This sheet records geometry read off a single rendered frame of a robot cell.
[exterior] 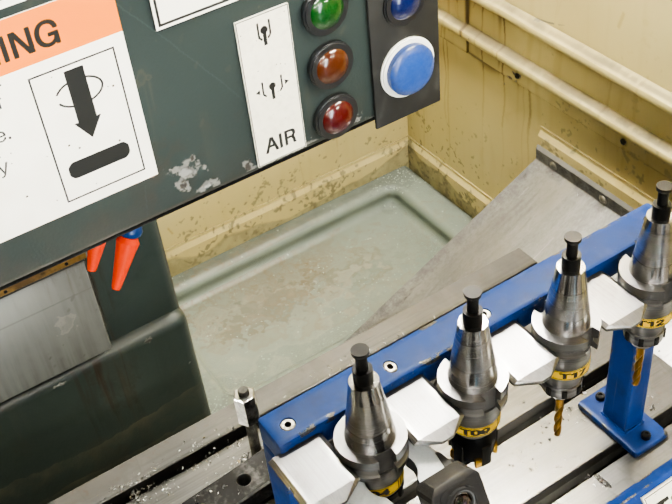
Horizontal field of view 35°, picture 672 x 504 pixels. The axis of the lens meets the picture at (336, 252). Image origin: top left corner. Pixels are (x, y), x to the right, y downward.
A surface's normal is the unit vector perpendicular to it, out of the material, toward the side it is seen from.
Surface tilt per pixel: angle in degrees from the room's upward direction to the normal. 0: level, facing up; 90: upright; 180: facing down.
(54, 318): 90
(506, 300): 0
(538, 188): 24
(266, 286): 0
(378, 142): 90
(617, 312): 0
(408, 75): 90
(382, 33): 90
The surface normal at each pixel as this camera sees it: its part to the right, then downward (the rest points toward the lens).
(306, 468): -0.09, -0.74
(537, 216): -0.42, -0.50
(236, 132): 0.55, 0.52
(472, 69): -0.83, 0.42
